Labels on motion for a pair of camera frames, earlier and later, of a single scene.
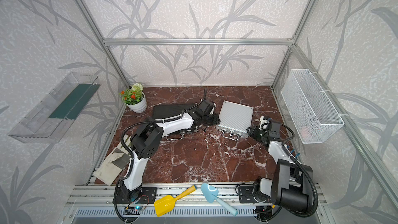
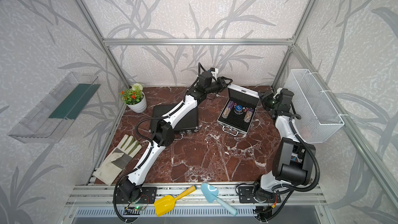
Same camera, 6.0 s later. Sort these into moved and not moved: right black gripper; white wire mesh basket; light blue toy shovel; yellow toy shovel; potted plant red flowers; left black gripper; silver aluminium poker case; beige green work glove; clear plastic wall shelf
Moved: silver aluminium poker case; left black gripper; right black gripper
Not moved: potted plant red flowers; yellow toy shovel; clear plastic wall shelf; light blue toy shovel; white wire mesh basket; beige green work glove
